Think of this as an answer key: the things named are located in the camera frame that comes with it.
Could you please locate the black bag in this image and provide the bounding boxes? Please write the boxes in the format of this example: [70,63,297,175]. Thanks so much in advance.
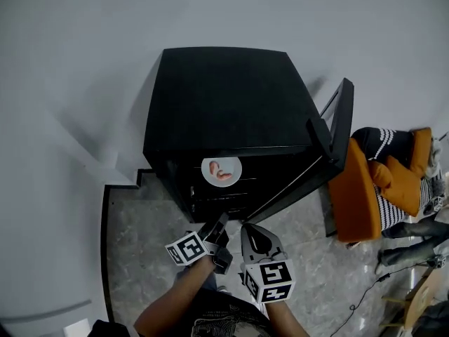
[89,319,131,337]

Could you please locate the person's blue jeans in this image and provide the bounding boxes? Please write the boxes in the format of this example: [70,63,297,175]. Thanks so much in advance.
[175,267,222,293]

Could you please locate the black white striped blanket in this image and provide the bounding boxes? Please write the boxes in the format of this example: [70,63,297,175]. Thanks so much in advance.
[373,176,445,232]

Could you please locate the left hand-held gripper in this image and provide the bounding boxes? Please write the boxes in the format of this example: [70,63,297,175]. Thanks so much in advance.
[164,212,234,275]

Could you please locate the long black cable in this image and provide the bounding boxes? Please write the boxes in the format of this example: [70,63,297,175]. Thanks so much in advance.
[349,262,434,330]

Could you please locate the small orange cushion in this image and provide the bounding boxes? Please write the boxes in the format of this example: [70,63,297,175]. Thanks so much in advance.
[368,159,394,190]

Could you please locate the black printed t-shirt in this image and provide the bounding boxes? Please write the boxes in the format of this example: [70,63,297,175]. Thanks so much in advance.
[182,291,273,337]

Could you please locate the black white striped cushion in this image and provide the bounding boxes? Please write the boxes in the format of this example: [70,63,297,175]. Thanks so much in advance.
[351,127,415,163]

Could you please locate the person's right forearm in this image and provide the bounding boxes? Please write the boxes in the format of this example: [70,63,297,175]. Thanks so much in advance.
[264,298,311,337]

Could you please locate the white round plate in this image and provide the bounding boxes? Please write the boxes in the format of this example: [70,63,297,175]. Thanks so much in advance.
[201,155,243,188]

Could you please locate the orange sofa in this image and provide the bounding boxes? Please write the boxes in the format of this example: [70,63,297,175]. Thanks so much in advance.
[328,127,447,244]

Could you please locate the white grey cloth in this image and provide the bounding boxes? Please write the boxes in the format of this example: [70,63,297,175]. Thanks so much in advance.
[425,136,443,179]

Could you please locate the black cabinet fridge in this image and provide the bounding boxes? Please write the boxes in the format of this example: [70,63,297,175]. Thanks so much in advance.
[142,46,355,226]

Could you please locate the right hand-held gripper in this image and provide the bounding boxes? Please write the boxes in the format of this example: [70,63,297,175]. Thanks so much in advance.
[240,223,296,304]

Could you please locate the white box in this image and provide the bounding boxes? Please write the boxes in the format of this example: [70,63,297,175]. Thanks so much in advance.
[62,317,95,337]

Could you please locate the large orange cushion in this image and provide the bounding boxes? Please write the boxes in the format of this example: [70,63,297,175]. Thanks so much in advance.
[385,128,434,218]

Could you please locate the round wooden side table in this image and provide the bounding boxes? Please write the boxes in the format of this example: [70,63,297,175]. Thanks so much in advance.
[380,267,449,331]

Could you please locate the person's left forearm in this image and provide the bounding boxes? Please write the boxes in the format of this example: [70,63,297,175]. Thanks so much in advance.
[133,256,217,337]

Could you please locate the grey bin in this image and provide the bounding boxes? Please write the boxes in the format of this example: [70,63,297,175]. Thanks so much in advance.
[412,300,449,337]

